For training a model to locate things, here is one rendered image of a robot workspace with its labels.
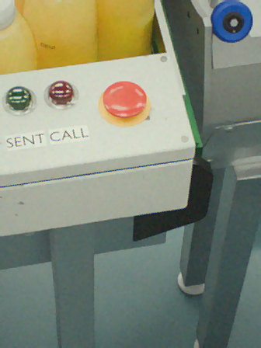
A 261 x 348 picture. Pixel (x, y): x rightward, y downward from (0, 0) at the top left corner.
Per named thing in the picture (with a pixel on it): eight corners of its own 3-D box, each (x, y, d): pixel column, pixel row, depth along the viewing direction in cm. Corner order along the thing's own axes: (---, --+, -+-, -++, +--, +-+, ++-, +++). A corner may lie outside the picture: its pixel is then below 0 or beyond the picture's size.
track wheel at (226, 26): (253, -2, 107) (248, -5, 109) (211, 4, 107) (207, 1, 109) (255, 41, 109) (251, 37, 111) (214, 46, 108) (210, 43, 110)
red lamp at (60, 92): (76, 105, 85) (76, 95, 84) (50, 108, 85) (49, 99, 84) (72, 84, 86) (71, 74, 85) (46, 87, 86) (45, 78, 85)
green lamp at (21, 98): (34, 110, 85) (33, 102, 84) (7, 114, 85) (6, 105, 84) (30, 89, 86) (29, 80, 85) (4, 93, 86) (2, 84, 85)
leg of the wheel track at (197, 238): (210, 294, 198) (250, 95, 146) (181, 298, 198) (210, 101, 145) (203, 266, 201) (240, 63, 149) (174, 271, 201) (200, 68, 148)
